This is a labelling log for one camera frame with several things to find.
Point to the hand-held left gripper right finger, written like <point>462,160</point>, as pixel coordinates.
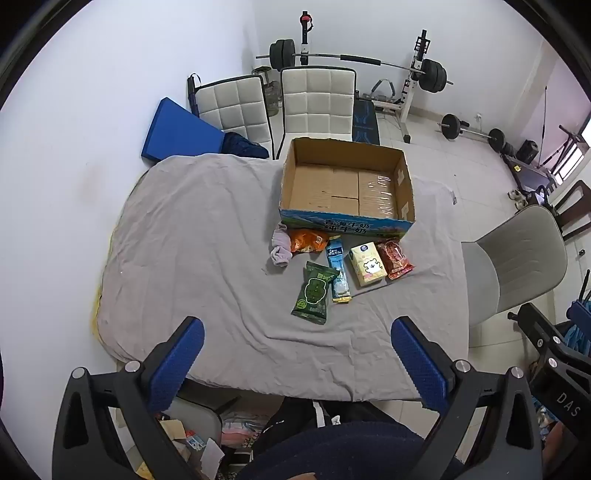
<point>418,364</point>

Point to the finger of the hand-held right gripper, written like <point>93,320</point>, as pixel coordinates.
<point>538,330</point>
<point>581,311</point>

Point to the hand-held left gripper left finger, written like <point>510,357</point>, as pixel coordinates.
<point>178,364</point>

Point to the red snack packet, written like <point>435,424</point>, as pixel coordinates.
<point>392,261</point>

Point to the yellow tissue pack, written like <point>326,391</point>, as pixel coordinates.
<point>367,265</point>

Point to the green snack packet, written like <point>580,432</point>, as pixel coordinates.
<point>314,293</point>

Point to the blue slim packet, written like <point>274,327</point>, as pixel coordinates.
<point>336,258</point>

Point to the pink cloth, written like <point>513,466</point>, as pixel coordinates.
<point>280,249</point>

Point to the orange snack packet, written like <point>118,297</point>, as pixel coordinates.
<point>307,241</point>

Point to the cardboard box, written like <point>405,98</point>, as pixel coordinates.
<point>332,189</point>

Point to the teal cloth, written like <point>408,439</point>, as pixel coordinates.
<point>577,339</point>

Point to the beige shell chair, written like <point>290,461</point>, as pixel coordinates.
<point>521,258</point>

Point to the brown wooden chair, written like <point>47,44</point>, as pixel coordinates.
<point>575,203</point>

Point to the person's dark trousers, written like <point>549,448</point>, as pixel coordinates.
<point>351,452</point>

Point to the grey tablecloth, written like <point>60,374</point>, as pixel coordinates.
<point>207,254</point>

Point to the white slippers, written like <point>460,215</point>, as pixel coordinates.
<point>517,197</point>

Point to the dark low bench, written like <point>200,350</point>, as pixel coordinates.
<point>531,170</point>

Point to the window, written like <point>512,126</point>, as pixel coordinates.
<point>575,159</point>

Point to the black folding stand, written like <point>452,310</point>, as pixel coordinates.
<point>561,147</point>

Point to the black speaker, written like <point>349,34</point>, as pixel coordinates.
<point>527,150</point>

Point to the short barbell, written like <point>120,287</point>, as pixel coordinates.
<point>450,125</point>

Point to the dark blue clothing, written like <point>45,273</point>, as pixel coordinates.
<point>244,146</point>

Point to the blue foam mat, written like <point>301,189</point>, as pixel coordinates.
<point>178,131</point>

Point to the black blue weight bench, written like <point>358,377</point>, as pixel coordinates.
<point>364,122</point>

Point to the white padded chair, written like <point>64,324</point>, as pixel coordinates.
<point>314,104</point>
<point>231,106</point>

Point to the white bench press rack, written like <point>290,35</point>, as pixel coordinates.
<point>413,94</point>

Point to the dark slim bag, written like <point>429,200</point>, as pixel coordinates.
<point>193,94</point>

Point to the clear water jug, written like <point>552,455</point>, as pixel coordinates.
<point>272,99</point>

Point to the long barbell with black plates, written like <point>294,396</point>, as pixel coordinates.
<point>323,57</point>

